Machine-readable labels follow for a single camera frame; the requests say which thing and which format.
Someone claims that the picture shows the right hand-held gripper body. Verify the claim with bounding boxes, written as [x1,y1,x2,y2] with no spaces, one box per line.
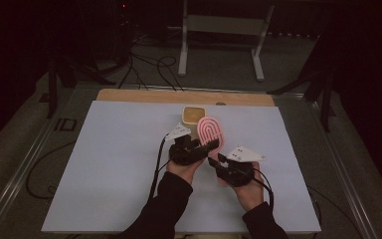
[214,144,267,187]

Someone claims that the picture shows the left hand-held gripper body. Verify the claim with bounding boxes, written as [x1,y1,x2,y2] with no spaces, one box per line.
[164,121,211,166]

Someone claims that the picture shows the pink hairbrush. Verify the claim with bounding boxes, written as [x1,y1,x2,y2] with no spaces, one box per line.
[196,116,228,187]

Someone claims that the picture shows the beige square cup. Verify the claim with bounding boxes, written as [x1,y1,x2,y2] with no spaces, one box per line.
[181,105,208,140]

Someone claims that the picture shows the person's left hand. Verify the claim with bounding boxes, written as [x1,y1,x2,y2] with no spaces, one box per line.
[165,158,207,186]

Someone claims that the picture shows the person's right hand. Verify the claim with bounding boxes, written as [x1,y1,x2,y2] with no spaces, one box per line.
[233,161,267,212]

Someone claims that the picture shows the wooden table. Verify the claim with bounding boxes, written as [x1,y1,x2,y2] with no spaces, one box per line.
[95,88,277,108]

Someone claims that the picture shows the white table mat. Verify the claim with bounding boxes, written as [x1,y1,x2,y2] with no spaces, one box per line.
[40,100,322,234]

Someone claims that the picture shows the dark stand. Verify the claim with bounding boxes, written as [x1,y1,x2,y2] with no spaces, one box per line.
[267,33,337,133]
[45,54,117,120]

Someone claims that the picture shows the white metal stand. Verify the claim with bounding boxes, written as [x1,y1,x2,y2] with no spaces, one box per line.
[177,0,276,83]

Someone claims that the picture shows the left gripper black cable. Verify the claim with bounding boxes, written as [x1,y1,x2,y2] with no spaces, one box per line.
[147,136,173,202]

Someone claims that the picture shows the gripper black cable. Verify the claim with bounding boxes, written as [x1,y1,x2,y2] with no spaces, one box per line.
[147,136,173,202]
[252,167,276,214]

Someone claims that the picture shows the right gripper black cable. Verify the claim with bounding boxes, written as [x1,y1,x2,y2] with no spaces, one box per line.
[252,167,276,214]

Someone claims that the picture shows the black tangled floor cables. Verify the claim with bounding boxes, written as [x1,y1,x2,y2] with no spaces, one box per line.
[116,33,185,93]

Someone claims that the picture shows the aluminium floor rail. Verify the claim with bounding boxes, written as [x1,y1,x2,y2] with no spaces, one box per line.
[306,94,379,239]
[0,87,81,239]

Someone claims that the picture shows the black rectangular floor bracket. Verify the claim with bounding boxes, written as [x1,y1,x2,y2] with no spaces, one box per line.
[54,117,79,132]

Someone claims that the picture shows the black floor cable loop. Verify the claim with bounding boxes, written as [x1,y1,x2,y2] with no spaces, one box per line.
[25,140,78,201]

